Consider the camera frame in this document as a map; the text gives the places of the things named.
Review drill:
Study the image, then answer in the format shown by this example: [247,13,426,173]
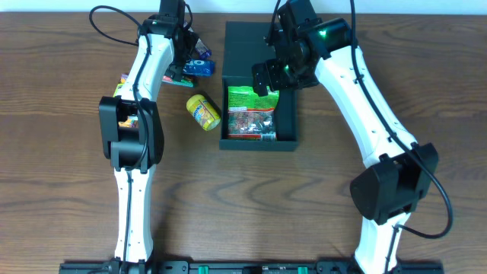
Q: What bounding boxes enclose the dark green box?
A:
[219,21,298,151]

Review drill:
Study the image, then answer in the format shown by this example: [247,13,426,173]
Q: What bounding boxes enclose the blue Oreo cookie pack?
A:
[183,59,215,77]

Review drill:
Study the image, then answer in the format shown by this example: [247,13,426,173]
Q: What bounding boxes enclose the green gummy candy bag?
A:
[228,86,279,142]

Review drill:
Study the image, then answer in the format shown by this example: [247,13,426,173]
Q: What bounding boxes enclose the yellow Pretz snack box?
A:
[113,74,138,128]

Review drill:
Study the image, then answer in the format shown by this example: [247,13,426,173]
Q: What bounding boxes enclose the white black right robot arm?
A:
[252,3,443,273]

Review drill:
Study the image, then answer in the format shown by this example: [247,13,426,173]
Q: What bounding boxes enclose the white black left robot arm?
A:
[99,15,197,273]

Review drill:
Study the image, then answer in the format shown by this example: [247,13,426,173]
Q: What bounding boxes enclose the dark blue chocolate bar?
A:
[191,30,212,59]

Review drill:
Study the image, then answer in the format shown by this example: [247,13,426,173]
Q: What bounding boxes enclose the red KitKat Milo bar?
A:
[162,75,197,88]

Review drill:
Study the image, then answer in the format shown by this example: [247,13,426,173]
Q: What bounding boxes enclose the yellow Mentos bottle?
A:
[186,94,221,131]

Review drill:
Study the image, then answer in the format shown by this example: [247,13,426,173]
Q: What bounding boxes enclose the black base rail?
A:
[59,260,445,274]

